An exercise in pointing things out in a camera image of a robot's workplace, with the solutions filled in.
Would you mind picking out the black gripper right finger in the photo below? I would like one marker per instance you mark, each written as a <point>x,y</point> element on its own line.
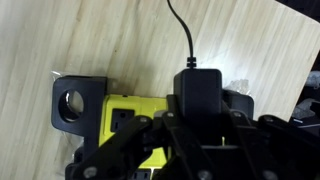
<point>275,149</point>

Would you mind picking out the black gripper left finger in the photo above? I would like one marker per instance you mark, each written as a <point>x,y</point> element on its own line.
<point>120,156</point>

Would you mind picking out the black power adapter plug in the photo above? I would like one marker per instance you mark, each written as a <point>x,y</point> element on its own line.
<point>198,91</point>

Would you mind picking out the yellow black power strip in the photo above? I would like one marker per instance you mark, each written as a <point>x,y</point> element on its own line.
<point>200,149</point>

